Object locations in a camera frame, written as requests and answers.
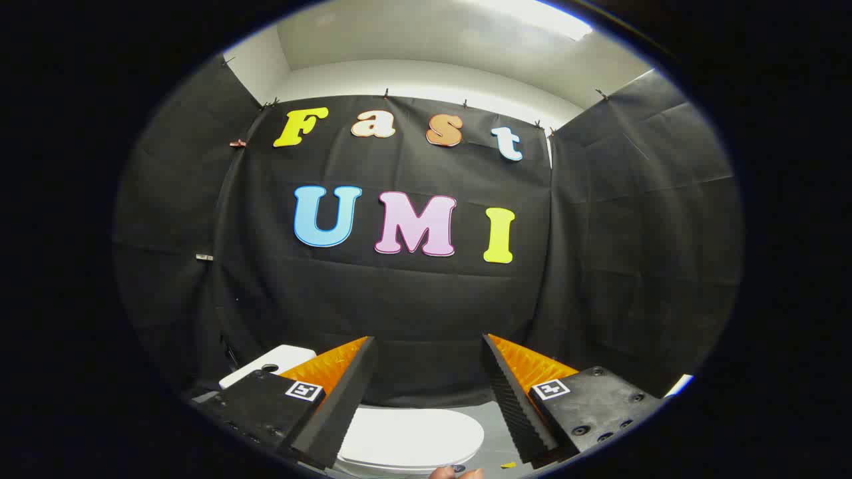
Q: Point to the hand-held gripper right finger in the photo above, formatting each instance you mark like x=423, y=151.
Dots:
x=511, y=406

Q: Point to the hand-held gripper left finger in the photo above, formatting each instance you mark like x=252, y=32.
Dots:
x=346, y=406

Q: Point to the black backdrop cloth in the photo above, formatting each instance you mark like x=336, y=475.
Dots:
x=413, y=299

